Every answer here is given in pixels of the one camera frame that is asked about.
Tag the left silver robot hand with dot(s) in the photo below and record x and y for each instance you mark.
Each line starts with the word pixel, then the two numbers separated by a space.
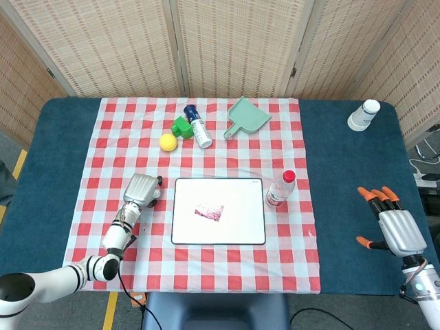
pixel 139 189

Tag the right orange-tipped robot hand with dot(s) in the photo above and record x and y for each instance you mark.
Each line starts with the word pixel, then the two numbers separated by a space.
pixel 402 232

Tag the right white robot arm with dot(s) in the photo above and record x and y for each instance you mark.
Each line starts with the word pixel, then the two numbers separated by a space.
pixel 428 292

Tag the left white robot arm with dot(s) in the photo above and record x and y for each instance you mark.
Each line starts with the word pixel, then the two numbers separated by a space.
pixel 117 233

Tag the white power strip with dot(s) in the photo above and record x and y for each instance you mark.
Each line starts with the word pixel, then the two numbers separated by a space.
pixel 421 181

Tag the yellow ball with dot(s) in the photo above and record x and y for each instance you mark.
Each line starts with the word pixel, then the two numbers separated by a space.
pixel 168 142

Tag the green toy block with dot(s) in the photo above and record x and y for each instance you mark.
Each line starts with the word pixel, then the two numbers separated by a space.
pixel 183 127

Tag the dark blue table cover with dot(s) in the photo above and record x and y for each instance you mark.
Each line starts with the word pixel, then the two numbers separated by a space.
pixel 343 172

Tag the white can blue cap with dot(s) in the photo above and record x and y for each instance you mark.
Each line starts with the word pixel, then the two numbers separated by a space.
pixel 199 130

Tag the white board black rim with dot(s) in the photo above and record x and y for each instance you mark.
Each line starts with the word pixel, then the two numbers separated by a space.
pixel 240 192

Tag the red white checkered tablecloth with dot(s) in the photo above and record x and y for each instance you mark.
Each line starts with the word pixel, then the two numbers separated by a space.
pixel 240 158

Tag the small orange box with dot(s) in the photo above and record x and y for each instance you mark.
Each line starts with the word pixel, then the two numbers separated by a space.
pixel 138 299

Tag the white paper cup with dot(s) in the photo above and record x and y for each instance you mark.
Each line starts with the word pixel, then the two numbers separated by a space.
pixel 362 116

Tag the clear bottle red cap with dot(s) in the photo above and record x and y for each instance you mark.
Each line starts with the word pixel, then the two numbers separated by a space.
pixel 279 192

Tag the pale green dustpan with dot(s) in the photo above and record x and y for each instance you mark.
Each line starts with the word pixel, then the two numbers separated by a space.
pixel 249 117

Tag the blue chair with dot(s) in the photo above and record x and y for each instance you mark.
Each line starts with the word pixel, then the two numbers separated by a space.
pixel 213 309

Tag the metal screen hinge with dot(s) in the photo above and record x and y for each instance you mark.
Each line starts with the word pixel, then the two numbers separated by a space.
pixel 51 73
pixel 294 72

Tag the woven folding screen panel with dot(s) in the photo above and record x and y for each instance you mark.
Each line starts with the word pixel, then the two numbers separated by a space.
pixel 343 44
pixel 412 75
pixel 17 86
pixel 103 44
pixel 237 44

